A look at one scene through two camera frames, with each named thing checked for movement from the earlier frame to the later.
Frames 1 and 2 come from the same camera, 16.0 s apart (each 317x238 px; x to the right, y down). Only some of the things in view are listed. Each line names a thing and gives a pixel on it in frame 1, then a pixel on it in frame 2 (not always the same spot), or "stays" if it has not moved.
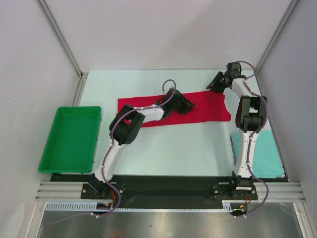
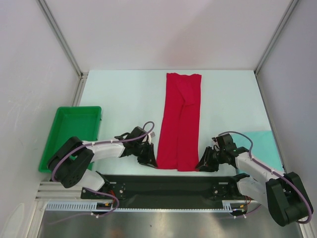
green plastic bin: [72, 143] stays
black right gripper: [218, 81] → [211, 157]
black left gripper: [189, 105] → [150, 158]
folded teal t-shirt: [267, 162] stays
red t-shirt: [209, 107] → [179, 148]
